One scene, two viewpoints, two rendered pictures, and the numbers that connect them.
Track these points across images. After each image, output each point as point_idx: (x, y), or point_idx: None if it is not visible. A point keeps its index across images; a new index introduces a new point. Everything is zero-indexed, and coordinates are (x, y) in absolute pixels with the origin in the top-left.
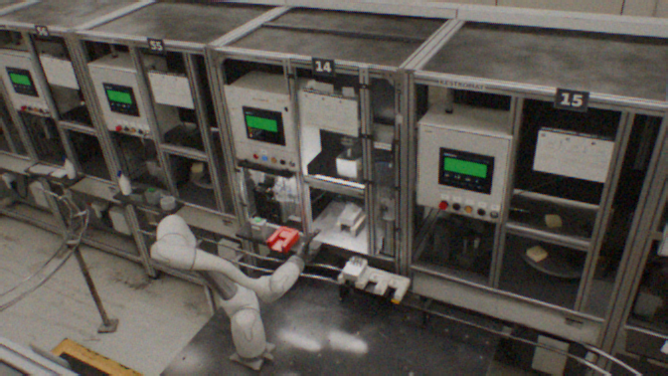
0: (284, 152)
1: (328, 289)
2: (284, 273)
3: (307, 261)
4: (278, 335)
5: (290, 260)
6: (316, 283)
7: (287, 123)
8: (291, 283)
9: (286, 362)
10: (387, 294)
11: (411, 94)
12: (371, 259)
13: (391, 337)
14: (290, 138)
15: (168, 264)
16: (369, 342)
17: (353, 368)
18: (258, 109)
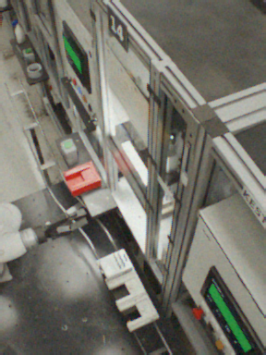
0: (91, 100)
1: (102, 251)
2: (3, 247)
3: (45, 241)
4: (23, 269)
5: (23, 233)
6: (99, 237)
7: (91, 71)
8: (7, 260)
9: (7, 301)
10: (126, 313)
11: (202, 164)
12: (146, 261)
13: (108, 348)
14: (94, 90)
15: None
16: (85, 338)
17: (50, 352)
18: (71, 36)
